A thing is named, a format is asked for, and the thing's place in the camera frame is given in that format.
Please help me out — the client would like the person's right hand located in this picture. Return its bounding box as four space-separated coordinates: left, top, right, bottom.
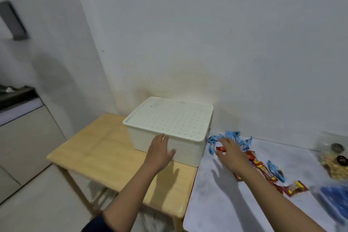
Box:
215 137 252 177

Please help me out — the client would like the person's left hand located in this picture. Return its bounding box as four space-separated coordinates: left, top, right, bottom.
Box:
144 134 177 170

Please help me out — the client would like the person's left forearm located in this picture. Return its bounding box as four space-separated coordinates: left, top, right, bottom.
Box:
103 162 167 226

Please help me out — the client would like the person's right forearm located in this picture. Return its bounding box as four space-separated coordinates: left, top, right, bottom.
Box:
233 165 334 232

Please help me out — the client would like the blue snack packet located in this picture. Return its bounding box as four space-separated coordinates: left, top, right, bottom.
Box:
267 160 286 183
207 134 225 156
225 131 242 143
240 137 253 151

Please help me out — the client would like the white plastic storage box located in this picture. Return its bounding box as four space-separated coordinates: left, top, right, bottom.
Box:
126 124 209 166

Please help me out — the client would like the white perforated box lid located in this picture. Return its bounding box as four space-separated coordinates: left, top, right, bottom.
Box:
122 96 214 143

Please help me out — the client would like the light wooden table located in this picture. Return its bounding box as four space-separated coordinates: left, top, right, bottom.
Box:
46 113 199 232

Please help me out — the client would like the dark blue sleeve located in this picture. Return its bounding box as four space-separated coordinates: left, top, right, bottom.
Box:
81 211 115 232

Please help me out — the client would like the clear bag of snacks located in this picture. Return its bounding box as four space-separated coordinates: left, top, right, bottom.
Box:
315 131 348 181

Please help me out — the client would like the clear bag with blue contents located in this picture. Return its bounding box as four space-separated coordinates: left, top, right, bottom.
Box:
310 184 348 225

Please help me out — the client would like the white kitchen cabinet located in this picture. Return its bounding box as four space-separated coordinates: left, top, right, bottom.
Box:
0 98 67 206

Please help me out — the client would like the black stove top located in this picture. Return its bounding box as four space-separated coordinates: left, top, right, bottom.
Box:
0 84 38 111

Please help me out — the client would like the grey wall-mounted device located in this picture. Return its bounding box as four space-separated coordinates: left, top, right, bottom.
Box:
0 0 29 41

